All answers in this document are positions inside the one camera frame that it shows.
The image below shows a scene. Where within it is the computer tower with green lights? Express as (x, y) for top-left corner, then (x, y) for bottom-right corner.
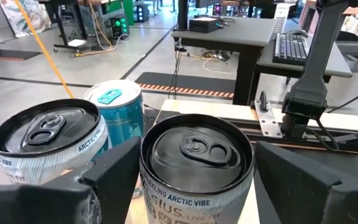
(109, 14), (131, 40)

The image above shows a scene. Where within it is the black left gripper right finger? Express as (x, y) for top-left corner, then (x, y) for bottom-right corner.
(254, 141), (358, 224)

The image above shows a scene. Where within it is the black mini computer box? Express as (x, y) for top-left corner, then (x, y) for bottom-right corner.
(188, 15), (223, 34)

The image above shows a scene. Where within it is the leaf-patterned panel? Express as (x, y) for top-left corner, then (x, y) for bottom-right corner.
(0, 0), (52, 39)

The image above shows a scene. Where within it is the wooden side board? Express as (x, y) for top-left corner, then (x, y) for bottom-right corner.
(154, 98), (358, 131)

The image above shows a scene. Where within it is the blue silver Red Bull can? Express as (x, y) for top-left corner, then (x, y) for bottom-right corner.
(84, 79), (145, 149)

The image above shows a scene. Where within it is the computer mouse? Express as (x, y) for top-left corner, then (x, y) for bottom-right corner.
(286, 28), (309, 39)

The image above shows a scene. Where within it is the grey keyboard desk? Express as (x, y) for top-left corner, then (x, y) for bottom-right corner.
(255, 32), (354, 85)

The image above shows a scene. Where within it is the black rolling cart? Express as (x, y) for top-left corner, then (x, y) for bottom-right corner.
(37, 0), (88, 53)

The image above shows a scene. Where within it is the yellow cable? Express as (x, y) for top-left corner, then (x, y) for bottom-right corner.
(13, 0), (75, 99)

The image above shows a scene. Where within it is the black aluminium table frame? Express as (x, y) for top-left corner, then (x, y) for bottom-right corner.
(225, 119), (358, 156)

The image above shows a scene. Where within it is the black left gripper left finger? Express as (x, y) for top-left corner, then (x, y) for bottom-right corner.
(0, 136), (142, 224)

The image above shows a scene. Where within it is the black hazard-striped floor mat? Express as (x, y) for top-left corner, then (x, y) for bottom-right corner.
(0, 47), (43, 62)
(134, 72), (236, 99)

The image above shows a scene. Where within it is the black keyboard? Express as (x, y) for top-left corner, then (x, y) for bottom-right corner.
(272, 32), (311, 66)

